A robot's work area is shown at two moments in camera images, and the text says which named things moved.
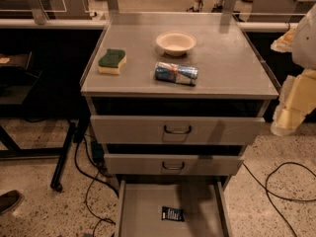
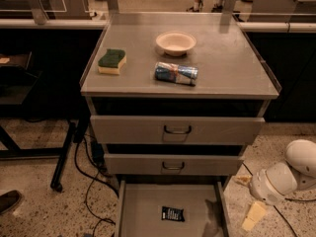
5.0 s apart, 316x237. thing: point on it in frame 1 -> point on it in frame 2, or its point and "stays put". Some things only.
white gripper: (305, 44) -> (262, 187)
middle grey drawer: (174, 164) stays put
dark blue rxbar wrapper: (172, 213) stays put
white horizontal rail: (102, 25) stays put
